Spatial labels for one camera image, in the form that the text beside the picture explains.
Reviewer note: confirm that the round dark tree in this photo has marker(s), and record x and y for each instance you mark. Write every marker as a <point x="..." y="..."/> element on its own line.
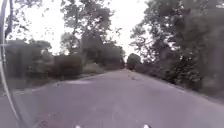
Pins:
<point x="133" y="61"/>

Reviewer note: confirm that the row of trees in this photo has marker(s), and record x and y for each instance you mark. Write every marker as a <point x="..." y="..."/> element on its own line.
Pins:
<point x="93" y="50"/>
<point x="186" y="46"/>

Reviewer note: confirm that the grey asphalt road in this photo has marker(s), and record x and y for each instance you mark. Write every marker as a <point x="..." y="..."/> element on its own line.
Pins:
<point x="113" y="100"/>

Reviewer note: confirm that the robot's own part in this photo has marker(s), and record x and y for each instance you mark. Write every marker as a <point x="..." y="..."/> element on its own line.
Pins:
<point x="146" y="126"/>
<point x="78" y="126"/>

